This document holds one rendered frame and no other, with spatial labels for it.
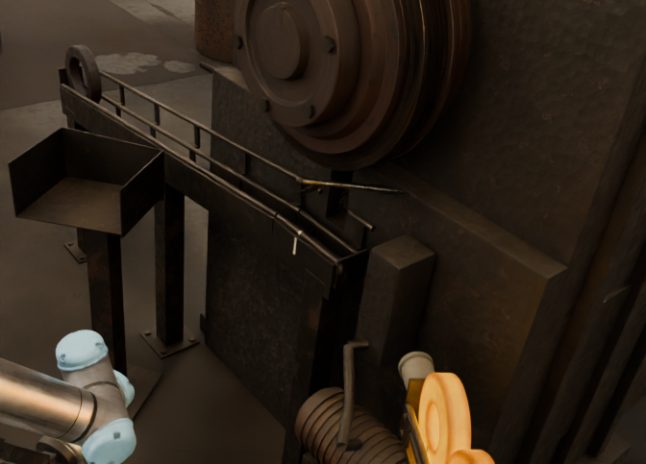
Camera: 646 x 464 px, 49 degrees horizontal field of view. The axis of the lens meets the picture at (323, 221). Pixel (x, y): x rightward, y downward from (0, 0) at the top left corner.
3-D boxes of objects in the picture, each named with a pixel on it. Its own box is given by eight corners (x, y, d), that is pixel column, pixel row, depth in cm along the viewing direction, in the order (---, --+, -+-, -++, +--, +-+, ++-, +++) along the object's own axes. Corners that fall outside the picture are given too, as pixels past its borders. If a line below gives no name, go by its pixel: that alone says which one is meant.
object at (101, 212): (82, 352, 207) (61, 126, 168) (165, 376, 202) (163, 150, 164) (40, 401, 190) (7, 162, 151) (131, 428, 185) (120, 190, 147)
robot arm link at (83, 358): (114, 365, 107) (128, 412, 114) (98, 319, 115) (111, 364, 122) (61, 384, 104) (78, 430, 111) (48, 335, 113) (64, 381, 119)
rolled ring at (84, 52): (87, 53, 203) (98, 52, 205) (61, 40, 215) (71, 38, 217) (94, 115, 212) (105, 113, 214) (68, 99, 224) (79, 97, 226)
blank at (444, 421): (450, 352, 108) (429, 351, 108) (480, 424, 94) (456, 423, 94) (433, 429, 115) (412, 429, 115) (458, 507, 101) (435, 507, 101)
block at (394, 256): (388, 328, 145) (409, 229, 132) (417, 351, 140) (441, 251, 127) (350, 347, 138) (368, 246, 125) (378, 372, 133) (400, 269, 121)
